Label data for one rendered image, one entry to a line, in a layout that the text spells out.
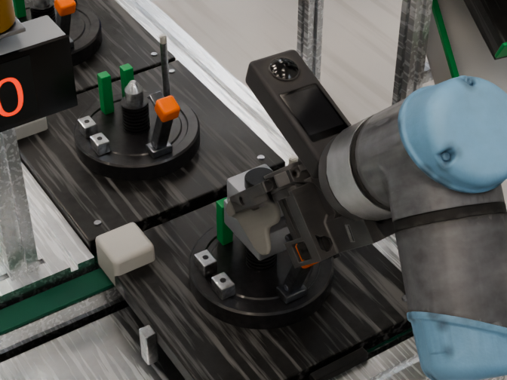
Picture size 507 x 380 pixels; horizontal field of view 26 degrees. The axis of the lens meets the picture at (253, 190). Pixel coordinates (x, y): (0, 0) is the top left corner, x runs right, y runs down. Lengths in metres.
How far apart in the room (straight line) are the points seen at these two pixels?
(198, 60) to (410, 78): 0.38
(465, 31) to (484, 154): 0.45
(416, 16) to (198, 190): 0.30
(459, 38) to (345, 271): 0.26
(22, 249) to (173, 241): 0.15
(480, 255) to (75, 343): 0.51
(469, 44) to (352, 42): 0.50
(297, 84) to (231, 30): 0.76
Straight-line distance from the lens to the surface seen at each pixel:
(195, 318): 1.04
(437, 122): 0.69
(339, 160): 0.79
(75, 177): 1.20
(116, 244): 1.09
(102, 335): 1.10
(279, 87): 0.88
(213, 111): 1.28
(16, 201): 1.05
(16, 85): 0.93
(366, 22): 1.66
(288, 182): 0.88
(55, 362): 1.09
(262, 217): 0.94
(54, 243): 1.15
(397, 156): 0.72
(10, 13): 0.90
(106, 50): 1.40
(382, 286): 1.07
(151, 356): 1.05
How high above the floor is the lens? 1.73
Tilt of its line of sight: 40 degrees down
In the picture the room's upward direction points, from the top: straight up
